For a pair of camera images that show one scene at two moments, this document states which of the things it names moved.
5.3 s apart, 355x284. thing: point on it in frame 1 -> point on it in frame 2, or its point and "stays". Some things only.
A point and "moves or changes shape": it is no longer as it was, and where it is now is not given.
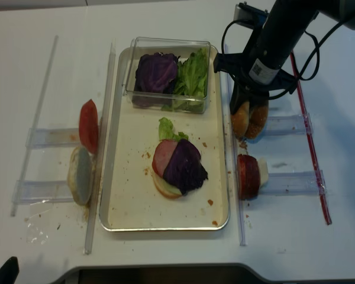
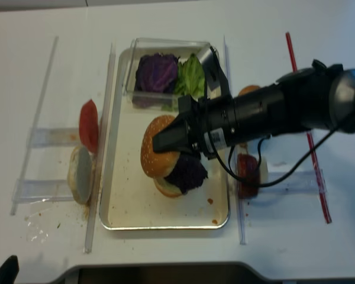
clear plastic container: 168,74 stays
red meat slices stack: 248,176 stays
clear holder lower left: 32,192 stays
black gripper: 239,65 -> 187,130
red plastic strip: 318,167 stays
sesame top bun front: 240,119 moves or changes shape
